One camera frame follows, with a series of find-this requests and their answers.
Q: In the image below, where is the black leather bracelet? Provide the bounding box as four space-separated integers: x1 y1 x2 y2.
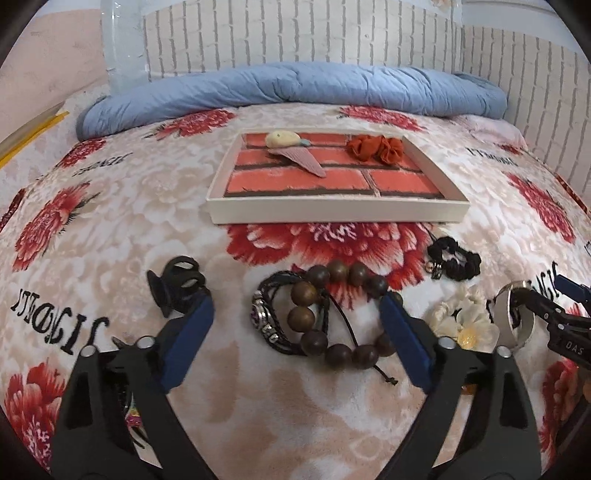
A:
252 270 361 356

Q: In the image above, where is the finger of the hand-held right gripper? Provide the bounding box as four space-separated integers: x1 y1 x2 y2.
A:
555 274 591 304
510 286 591 329

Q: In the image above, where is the translucent plastic container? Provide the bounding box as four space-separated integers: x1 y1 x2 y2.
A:
100 0 153 95

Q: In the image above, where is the white flower hair clip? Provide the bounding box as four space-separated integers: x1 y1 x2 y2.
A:
455 284 500 348

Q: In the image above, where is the orange scrunchie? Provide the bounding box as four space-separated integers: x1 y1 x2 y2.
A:
346 135 405 166

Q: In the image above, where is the cream scrunchie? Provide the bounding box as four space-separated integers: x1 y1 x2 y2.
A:
431 298 464 335

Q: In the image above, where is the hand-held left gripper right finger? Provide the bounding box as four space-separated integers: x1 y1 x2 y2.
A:
379 291 542 480

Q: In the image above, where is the black scrunchie with bell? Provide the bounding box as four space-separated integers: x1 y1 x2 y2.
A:
426 235 482 282

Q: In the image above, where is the yellow strip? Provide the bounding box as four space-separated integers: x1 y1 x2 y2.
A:
0 111 70 169

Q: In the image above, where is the white strap watch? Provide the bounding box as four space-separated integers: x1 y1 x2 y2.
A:
494 281 539 352

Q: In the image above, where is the wooden bead bracelet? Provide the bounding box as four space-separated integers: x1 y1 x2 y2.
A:
287 260 402 386

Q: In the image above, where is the red floral blanket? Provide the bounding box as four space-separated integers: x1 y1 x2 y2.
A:
0 92 591 480

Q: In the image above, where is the pink pillow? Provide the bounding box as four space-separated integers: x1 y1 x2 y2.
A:
457 113 528 149

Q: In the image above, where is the rainbow hair clip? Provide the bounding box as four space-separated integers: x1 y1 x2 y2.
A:
121 397 148 448

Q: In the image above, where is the ice cream hair clip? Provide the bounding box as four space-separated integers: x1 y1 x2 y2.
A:
265 130 327 178

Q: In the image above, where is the blue quilt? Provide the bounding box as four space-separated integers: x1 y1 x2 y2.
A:
76 62 509 141

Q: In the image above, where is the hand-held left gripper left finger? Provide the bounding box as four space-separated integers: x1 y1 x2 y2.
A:
50 292 218 480

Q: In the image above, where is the white box with brick lining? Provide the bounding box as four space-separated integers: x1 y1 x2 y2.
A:
205 130 471 225

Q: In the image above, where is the black claw hair clip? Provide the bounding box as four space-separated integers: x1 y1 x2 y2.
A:
147 255 206 319

